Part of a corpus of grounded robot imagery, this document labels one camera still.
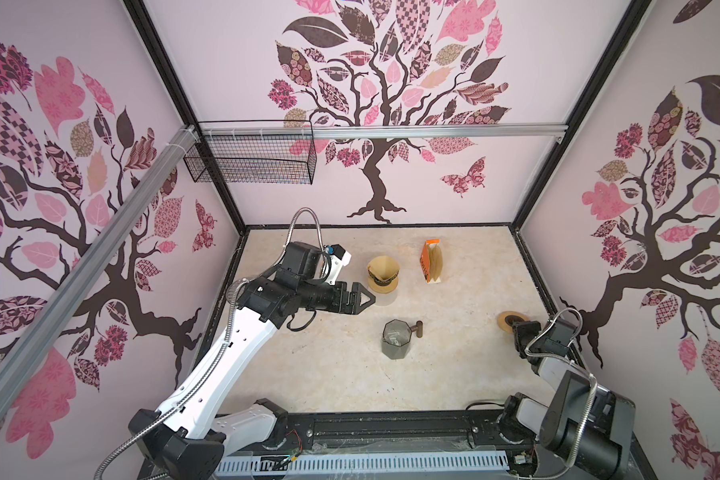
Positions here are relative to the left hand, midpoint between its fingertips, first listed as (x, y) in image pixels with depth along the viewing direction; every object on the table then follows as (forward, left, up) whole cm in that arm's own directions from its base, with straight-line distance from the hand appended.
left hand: (359, 304), depth 68 cm
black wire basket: (+52, +35, +8) cm, 64 cm away
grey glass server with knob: (+4, -12, -27) cm, 30 cm away
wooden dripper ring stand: (+15, -7, -17) cm, 24 cm away
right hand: (+7, -49, -22) cm, 54 cm away
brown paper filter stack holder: (+28, -24, -19) cm, 41 cm away
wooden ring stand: (+8, -45, -25) cm, 52 cm away
